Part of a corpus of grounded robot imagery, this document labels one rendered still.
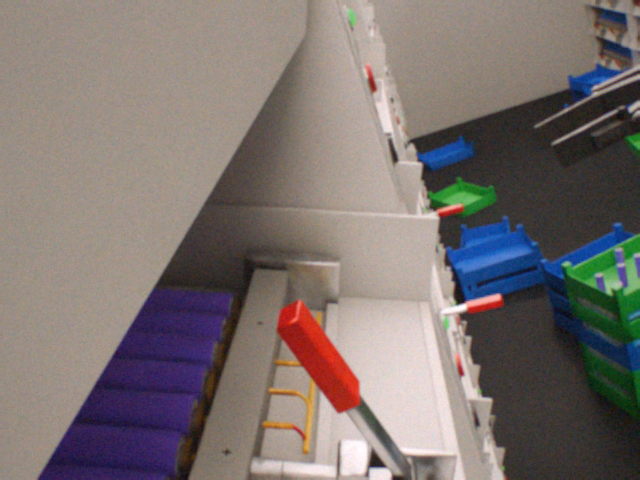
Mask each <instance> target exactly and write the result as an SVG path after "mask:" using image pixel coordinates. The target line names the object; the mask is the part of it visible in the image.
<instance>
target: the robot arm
mask: <svg viewBox="0 0 640 480"><path fill-rule="evenodd" d="M590 91H591V94H592V95H591V96H590V97H589V98H587V99H585V100H583V101H581V102H579V103H577V104H576V105H574V106H572V107H569V108H567V109H565V110H563V111H561V112H560V113H558V114H556V115H554V116H552V117H550V118H548V119H546V120H545V121H543V122H541V124H538V125H536V126H534V130H535V132H536V135H537V137H538V139H539V141H540V143H542V144H541V145H543V147H544V148H545V149H549V148H551V147H553V150H554V152H555V154H556V156H557V158H558V160H559V162H560V164H561V166H562V167H563V168H566V167H568V166H570V165H572V164H574V163H576V162H579V161H581V160H583V159H585V158H587V157H589V156H591V155H593V154H595V153H597V152H599V151H601V150H603V149H605V148H608V147H610V146H612V145H614V144H616V143H617V142H619V141H621V140H623V138H625V137H627V136H632V135H637V134H638V133H640V64H639V65H637V66H635V67H633V69H631V70H629V71H627V72H625V73H623V74H620V75H618V76H616V77H614V78H612V79H610V80H608V81H606V82H604V83H602V84H600V85H598V86H594V87H593V88H592V89H591V90H590ZM606 96H607V98H606ZM636 101H637V102H636ZM633 102H636V103H635V105H633V106H632V107H630V108H628V109H627V107H625V106H627V105H631V104H633ZM612 111H613V112H612ZM609 112H611V113H609ZM607 113H609V114H607ZM606 114H607V115H606Z"/></svg>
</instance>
